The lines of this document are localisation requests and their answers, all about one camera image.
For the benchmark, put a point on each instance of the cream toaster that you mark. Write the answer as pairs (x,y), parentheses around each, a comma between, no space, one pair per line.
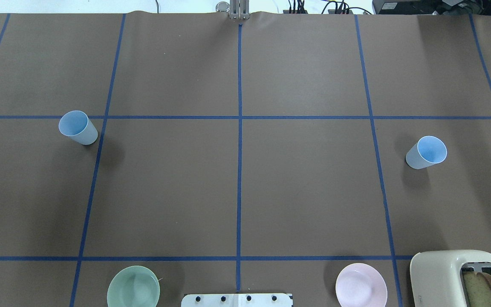
(436,276)

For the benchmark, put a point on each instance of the bread slice in toaster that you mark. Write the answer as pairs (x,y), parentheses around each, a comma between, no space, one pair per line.
(478,288)

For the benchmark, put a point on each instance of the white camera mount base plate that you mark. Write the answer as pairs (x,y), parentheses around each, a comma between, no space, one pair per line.
(238,300)

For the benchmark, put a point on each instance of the pink bowl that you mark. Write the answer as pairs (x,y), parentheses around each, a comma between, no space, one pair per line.
(361,285)

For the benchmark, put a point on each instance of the green bowl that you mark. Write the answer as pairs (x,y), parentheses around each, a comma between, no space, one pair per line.
(134,286)

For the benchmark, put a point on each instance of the light blue cup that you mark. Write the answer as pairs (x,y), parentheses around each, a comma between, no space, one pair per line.
(77,126)
(428,151)

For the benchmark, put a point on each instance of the brown paper table cover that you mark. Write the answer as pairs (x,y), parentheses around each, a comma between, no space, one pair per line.
(261,156)

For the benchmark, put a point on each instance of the metal clamp bracket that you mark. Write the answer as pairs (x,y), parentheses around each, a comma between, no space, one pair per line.
(239,9)

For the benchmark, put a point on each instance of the black monitor base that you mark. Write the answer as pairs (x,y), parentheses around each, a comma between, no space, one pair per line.
(432,7)

